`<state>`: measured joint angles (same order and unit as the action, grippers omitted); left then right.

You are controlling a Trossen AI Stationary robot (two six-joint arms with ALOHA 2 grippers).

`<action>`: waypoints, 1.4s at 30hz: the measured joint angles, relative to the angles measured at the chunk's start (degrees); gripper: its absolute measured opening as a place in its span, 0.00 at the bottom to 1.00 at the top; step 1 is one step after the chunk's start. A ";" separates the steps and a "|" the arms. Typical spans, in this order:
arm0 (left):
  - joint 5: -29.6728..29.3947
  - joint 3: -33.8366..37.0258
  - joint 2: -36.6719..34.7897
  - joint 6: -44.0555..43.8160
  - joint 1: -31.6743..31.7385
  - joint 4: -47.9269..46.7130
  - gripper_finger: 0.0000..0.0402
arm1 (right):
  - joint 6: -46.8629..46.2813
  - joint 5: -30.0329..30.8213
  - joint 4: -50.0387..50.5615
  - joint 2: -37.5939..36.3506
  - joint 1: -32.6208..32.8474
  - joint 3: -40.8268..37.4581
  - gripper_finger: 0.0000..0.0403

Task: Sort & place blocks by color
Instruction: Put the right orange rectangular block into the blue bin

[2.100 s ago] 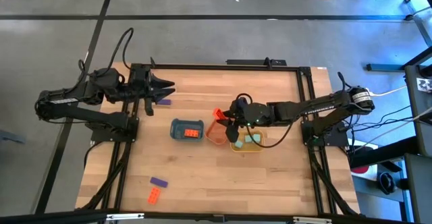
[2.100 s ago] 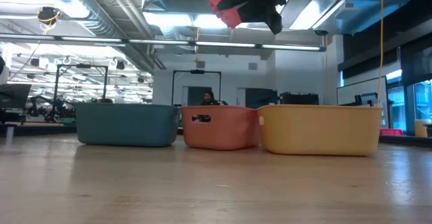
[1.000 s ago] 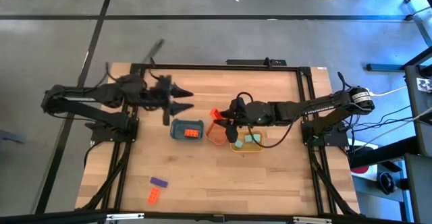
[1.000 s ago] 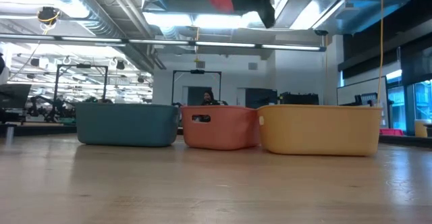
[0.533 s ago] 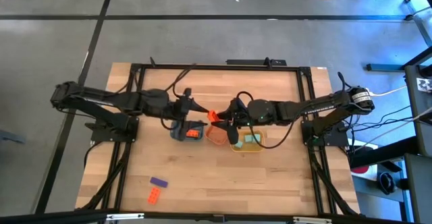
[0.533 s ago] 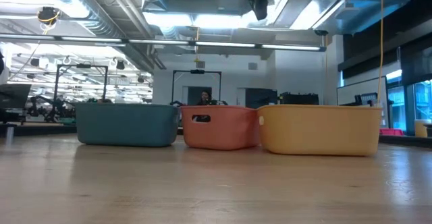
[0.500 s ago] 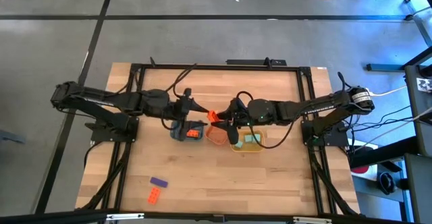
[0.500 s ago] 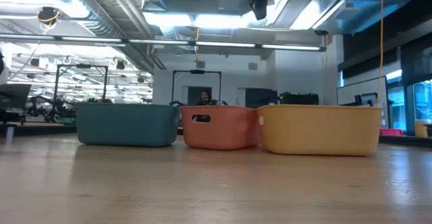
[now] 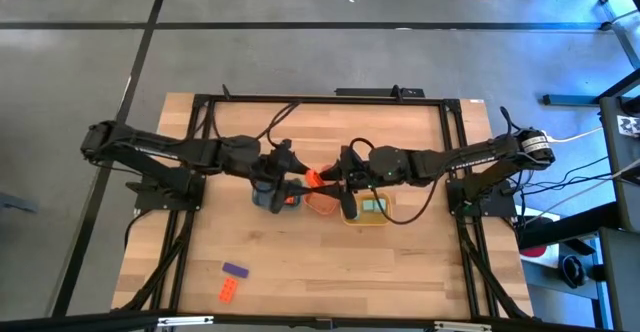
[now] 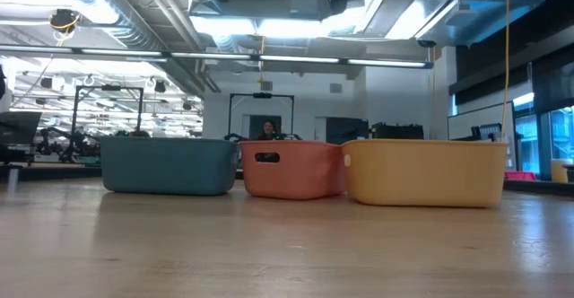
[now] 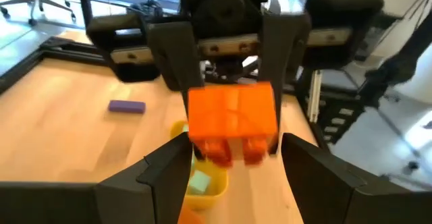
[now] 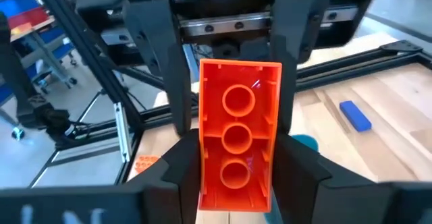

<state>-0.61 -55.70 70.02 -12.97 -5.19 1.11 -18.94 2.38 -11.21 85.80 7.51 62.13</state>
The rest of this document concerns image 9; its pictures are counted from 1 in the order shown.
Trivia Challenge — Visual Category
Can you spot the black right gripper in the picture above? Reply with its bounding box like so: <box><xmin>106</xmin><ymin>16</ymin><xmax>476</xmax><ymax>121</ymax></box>
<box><xmin>318</xmin><ymin>145</ymin><xmax>374</xmax><ymax>221</ymax></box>

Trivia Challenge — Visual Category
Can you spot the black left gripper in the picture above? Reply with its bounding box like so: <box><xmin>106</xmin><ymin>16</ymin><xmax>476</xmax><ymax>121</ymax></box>
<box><xmin>249</xmin><ymin>140</ymin><xmax>324</xmax><ymax>214</ymax></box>

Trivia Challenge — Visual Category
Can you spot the purple rectangular block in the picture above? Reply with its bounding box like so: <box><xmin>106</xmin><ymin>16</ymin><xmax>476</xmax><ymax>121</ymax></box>
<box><xmin>221</xmin><ymin>262</ymin><xmax>250</xmax><ymax>279</ymax></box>

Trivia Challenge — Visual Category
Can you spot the orange plastic bin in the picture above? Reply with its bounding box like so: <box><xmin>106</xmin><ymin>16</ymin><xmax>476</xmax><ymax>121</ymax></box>
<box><xmin>303</xmin><ymin>164</ymin><xmax>346</xmax><ymax>217</ymax></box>

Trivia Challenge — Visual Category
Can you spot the dark teal plastic bin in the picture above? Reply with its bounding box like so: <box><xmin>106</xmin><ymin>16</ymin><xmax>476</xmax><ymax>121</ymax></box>
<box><xmin>251</xmin><ymin>179</ymin><xmax>304</xmax><ymax>212</ymax></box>

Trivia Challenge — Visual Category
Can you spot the yellow plastic bin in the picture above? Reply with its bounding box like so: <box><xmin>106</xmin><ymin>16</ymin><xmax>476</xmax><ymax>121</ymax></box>
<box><xmin>340</xmin><ymin>191</ymin><xmax>394</xmax><ymax>227</ymax></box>

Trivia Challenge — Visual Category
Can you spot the black floor bar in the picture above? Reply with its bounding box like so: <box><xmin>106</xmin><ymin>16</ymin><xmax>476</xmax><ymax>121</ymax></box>
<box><xmin>334</xmin><ymin>87</ymin><xmax>426</xmax><ymax>98</ymax></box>

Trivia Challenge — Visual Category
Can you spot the red round object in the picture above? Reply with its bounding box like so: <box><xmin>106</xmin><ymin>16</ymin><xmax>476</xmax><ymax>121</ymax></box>
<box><xmin>519</xmin><ymin>244</ymin><xmax>549</xmax><ymax>259</ymax></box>

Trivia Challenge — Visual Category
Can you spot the blue desk foot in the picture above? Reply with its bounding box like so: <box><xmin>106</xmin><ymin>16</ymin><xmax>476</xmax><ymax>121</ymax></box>
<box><xmin>542</xmin><ymin>93</ymin><xmax>601</xmax><ymax>107</ymax></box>

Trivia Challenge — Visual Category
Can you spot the black side desk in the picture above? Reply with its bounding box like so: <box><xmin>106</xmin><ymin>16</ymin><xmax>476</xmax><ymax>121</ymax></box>
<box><xmin>597</xmin><ymin>66</ymin><xmax>640</xmax><ymax>332</ymax></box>

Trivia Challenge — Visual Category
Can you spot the fiducial marker tag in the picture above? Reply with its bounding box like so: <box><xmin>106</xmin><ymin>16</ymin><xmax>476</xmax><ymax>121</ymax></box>
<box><xmin>616</xmin><ymin>115</ymin><xmax>640</xmax><ymax>138</ymax></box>

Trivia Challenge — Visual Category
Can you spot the grey metal stand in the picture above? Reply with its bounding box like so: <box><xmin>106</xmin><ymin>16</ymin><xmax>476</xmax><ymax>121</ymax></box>
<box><xmin>589</xmin><ymin>0</ymin><xmax>640</xmax><ymax>68</ymax></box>

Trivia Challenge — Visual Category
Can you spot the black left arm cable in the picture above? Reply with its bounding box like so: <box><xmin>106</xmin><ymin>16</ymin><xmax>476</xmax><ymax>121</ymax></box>
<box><xmin>209</xmin><ymin>100</ymin><xmax>302</xmax><ymax>149</ymax></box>

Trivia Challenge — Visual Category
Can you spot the black aluminium table frame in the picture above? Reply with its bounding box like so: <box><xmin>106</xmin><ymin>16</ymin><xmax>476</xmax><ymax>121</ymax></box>
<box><xmin>112</xmin><ymin>93</ymin><xmax>534</xmax><ymax>332</ymax></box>

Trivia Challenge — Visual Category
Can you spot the silver frame bracket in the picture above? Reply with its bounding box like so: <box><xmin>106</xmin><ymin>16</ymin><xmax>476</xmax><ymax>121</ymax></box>
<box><xmin>433</xmin><ymin>320</ymin><xmax>494</xmax><ymax>332</ymax></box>
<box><xmin>157</xmin><ymin>315</ymin><xmax>215</xmax><ymax>328</ymax></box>

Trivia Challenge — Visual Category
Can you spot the white power cable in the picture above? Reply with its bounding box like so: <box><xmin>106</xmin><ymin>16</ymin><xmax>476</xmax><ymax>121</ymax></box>
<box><xmin>547</xmin><ymin>126</ymin><xmax>605</xmax><ymax>144</ymax></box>

